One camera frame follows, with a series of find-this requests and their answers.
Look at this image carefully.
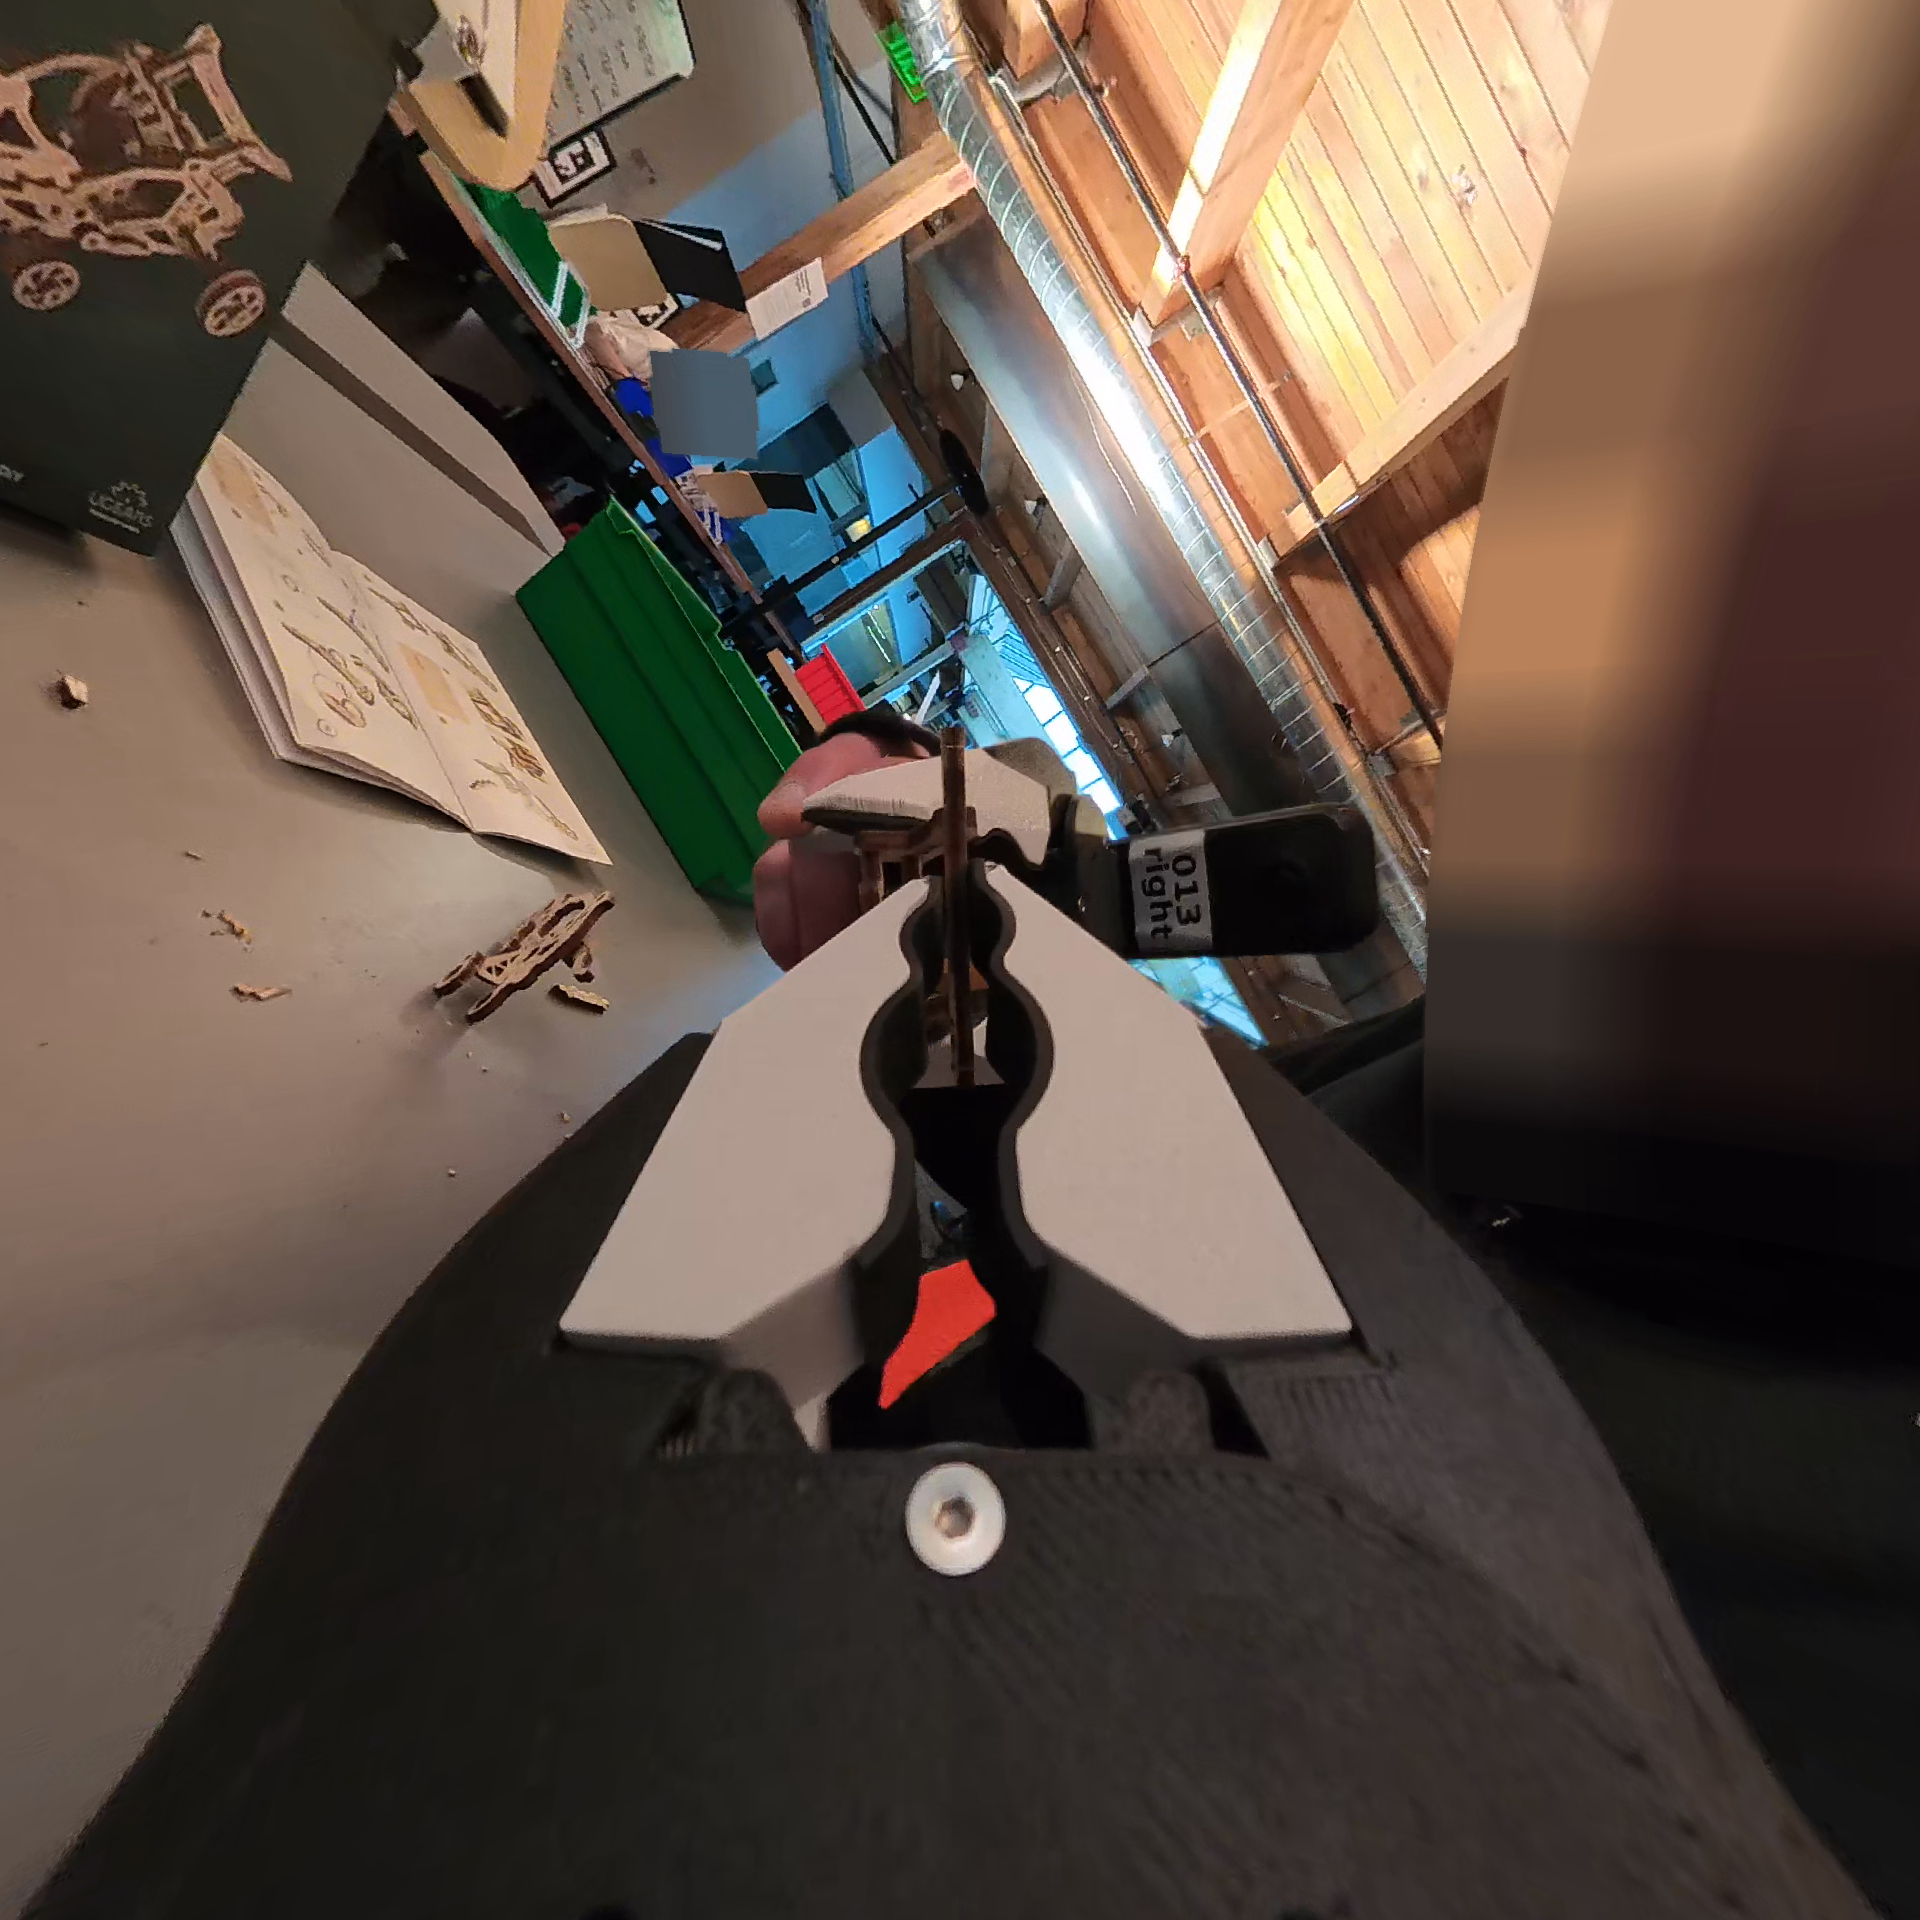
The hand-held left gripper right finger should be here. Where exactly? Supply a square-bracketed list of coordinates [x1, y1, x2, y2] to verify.
[982, 868, 1356, 1432]

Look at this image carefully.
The black model kit box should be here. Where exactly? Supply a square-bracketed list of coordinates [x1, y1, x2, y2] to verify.
[0, 0, 406, 561]

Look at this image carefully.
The wooden frame part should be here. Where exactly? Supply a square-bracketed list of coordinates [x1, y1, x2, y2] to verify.
[853, 726, 1008, 1085]

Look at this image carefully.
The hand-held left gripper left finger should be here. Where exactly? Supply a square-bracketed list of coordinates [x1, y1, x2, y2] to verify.
[559, 878, 940, 1448]

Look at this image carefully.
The wooden chassis assembly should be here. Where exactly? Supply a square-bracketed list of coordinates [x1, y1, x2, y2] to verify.
[431, 888, 621, 1025]

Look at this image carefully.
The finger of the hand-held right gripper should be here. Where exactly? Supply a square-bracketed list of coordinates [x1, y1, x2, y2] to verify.
[965, 816, 1083, 900]
[799, 739, 1072, 837]

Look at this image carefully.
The open instruction booklet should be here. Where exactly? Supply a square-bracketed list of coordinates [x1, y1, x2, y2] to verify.
[170, 430, 617, 868]

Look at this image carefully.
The green plastic bin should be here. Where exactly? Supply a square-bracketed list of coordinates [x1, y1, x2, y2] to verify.
[512, 498, 806, 903]

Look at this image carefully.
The orange red sheet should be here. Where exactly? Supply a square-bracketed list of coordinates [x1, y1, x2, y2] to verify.
[876, 1257, 1003, 1415]

